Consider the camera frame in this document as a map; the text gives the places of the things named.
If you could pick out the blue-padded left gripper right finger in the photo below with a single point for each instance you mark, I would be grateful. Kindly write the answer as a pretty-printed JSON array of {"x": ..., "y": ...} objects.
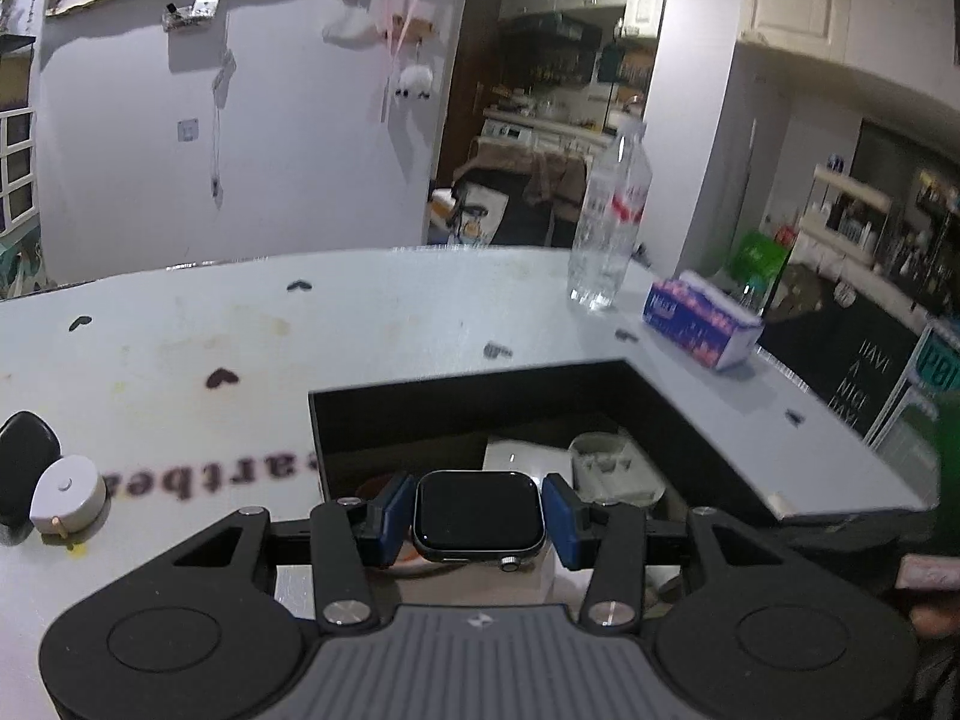
[{"x": 569, "y": 523}]

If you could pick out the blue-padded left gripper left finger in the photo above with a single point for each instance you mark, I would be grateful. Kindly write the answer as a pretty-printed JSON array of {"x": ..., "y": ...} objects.
[{"x": 386, "y": 522}]

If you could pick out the beige plastic scoop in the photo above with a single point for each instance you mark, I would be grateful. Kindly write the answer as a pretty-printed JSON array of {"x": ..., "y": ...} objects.
[{"x": 610, "y": 468}]

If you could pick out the black smart watch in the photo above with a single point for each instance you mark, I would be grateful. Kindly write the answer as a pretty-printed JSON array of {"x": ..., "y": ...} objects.
[{"x": 475, "y": 516}]

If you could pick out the black cardboard box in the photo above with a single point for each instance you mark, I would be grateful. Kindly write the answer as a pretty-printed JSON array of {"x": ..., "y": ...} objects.
[{"x": 445, "y": 423}]

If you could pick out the purple tissue pack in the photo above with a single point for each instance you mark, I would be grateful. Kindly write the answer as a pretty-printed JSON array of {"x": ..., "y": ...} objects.
[{"x": 699, "y": 318}]

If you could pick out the clear water bottle red label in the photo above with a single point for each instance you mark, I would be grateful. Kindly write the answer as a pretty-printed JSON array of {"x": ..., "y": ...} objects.
[{"x": 608, "y": 228}]

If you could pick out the white round tape measure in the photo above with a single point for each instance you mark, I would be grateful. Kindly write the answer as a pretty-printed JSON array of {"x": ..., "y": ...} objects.
[{"x": 68, "y": 497}]

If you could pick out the black chalkboard sign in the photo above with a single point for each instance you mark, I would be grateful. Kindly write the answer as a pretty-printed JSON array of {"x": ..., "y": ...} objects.
[{"x": 850, "y": 353}]

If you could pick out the black oval case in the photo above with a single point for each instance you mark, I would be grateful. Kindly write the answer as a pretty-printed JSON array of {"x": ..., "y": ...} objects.
[{"x": 28, "y": 446}]

